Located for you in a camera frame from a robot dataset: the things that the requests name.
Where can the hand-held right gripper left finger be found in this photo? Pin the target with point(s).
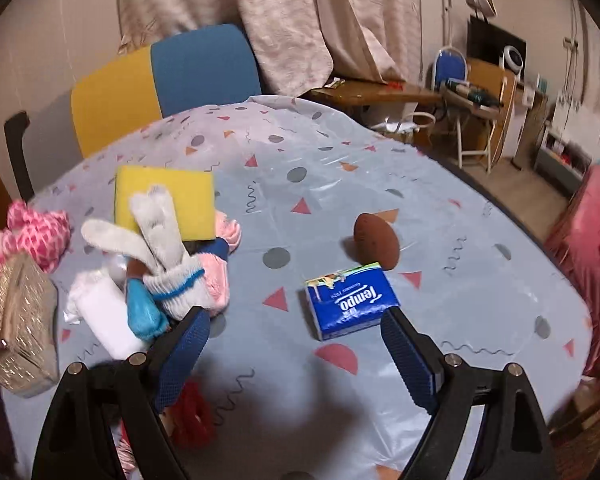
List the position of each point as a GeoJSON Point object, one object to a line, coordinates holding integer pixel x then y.
{"type": "Point", "coordinates": [180, 355]}

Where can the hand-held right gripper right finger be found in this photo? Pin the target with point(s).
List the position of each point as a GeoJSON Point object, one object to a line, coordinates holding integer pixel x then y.
{"type": "Point", "coordinates": [410, 360]}

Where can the red cloth item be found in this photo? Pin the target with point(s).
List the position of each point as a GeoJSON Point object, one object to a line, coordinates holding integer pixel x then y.
{"type": "Point", "coordinates": [190, 415]}

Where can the blue tissue pack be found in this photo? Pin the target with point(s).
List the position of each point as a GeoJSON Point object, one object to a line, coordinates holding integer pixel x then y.
{"type": "Point", "coordinates": [350, 300]}

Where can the gold woven basket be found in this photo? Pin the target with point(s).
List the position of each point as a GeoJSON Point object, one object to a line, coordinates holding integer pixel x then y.
{"type": "Point", "coordinates": [15, 330]}

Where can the light blue sock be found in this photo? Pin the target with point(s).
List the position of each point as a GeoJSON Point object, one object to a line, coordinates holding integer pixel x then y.
{"type": "Point", "coordinates": [140, 310]}

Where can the grey white sock pair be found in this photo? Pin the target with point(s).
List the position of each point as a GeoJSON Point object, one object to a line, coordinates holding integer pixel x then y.
{"type": "Point", "coordinates": [180, 280]}

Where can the pink sock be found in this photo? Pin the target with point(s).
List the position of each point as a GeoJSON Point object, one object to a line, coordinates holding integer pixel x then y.
{"type": "Point", "coordinates": [216, 282]}

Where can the white foam block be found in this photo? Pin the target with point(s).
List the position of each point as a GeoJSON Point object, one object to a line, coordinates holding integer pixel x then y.
{"type": "Point", "coordinates": [105, 320]}

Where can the navy sock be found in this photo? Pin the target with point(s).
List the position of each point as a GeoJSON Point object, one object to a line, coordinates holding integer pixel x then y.
{"type": "Point", "coordinates": [216, 249]}

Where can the pink patterned cloth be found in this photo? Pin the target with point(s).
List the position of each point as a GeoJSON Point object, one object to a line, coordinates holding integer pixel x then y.
{"type": "Point", "coordinates": [126, 455]}

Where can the brown egg-shaped sponge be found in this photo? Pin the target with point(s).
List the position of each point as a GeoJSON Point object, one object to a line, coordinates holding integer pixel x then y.
{"type": "Point", "coordinates": [376, 240]}

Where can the yellow sponge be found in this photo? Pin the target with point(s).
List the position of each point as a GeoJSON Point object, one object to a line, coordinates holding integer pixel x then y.
{"type": "Point", "coordinates": [185, 195]}

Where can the pink spotted plush toy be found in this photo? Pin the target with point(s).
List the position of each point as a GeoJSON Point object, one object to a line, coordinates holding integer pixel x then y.
{"type": "Point", "coordinates": [35, 235]}

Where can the white plastic bag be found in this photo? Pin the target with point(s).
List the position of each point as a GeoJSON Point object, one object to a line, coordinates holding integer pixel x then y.
{"type": "Point", "coordinates": [405, 122]}

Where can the wooden cabinet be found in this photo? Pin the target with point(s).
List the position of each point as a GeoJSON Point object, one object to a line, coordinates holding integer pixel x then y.
{"type": "Point", "coordinates": [487, 125]}

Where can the white storage rack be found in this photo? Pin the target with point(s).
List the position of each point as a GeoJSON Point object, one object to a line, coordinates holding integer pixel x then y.
{"type": "Point", "coordinates": [565, 155]}

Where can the wooden side table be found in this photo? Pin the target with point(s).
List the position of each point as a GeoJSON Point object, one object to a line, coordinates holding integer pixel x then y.
{"type": "Point", "coordinates": [375, 92]}

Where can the yellow and blue chair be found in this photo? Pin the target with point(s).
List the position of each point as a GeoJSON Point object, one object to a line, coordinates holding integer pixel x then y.
{"type": "Point", "coordinates": [200, 70]}

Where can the blue folding chair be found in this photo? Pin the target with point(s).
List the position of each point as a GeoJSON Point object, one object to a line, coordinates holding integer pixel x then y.
{"type": "Point", "coordinates": [447, 62]}

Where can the small white fan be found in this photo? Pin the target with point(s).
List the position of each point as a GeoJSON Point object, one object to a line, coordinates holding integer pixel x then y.
{"type": "Point", "coordinates": [513, 58]}

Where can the black monitor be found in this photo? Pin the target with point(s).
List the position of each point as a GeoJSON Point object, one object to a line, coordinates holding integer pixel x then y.
{"type": "Point", "coordinates": [490, 40]}

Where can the pale patterned curtain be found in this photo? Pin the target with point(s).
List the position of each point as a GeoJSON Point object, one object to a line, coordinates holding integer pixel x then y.
{"type": "Point", "coordinates": [280, 10]}

